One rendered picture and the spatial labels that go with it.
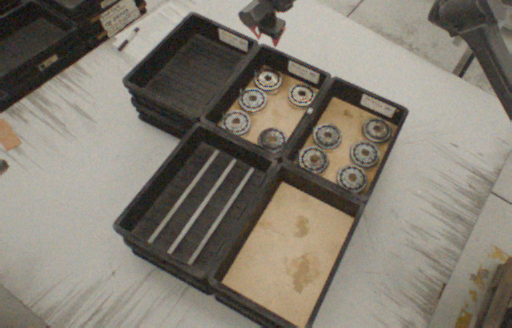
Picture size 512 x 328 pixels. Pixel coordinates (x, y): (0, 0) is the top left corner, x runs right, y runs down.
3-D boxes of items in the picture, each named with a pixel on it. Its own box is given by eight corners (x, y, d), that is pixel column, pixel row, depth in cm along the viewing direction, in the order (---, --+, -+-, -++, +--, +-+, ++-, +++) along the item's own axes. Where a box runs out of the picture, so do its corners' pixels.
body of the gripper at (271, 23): (276, 38, 139) (276, 21, 133) (248, 25, 141) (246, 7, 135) (286, 25, 143) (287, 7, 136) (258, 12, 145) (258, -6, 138)
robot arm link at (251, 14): (296, 4, 129) (279, -23, 126) (272, 26, 123) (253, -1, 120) (274, 13, 138) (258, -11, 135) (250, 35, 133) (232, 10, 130)
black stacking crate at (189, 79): (195, 33, 180) (191, 11, 171) (260, 62, 175) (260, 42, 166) (129, 102, 159) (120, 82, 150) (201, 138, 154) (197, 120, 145)
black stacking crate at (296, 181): (278, 177, 149) (279, 161, 139) (359, 218, 144) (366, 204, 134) (209, 290, 127) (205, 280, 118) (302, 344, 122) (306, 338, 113)
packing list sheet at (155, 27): (166, 0, 204) (166, -1, 204) (206, 24, 198) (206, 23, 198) (108, 41, 187) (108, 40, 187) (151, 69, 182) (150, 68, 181)
